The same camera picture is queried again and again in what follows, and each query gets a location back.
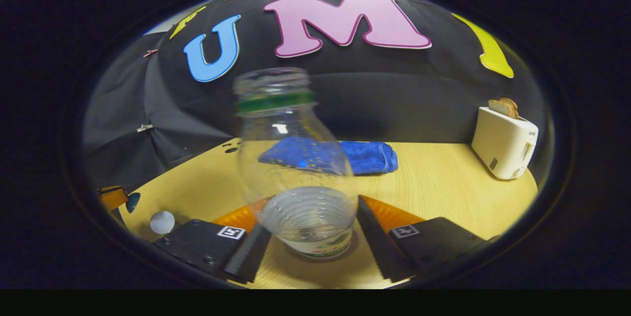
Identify white teacup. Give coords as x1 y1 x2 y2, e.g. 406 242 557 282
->
149 211 176 235

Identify blue towel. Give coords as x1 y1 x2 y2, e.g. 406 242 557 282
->
258 136 399 176

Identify white toaster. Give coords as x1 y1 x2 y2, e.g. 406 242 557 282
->
471 106 539 180

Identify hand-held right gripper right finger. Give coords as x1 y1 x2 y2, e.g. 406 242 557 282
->
356 195 498 282

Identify black backdrop cloth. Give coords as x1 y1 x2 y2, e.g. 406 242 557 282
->
83 0 550 193

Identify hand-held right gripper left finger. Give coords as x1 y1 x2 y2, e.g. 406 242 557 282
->
153 198 272 284

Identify toast slice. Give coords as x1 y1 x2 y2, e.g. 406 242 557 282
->
488 100 513 118
499 98 520 119

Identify clear plastic water bottle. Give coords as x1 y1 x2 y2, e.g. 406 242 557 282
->
233 67 359 260

